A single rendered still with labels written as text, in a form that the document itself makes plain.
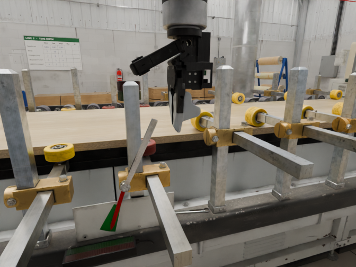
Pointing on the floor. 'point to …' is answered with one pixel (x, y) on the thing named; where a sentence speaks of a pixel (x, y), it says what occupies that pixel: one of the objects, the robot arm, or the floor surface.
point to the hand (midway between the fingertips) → (174, 126)
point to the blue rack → (279, 74)
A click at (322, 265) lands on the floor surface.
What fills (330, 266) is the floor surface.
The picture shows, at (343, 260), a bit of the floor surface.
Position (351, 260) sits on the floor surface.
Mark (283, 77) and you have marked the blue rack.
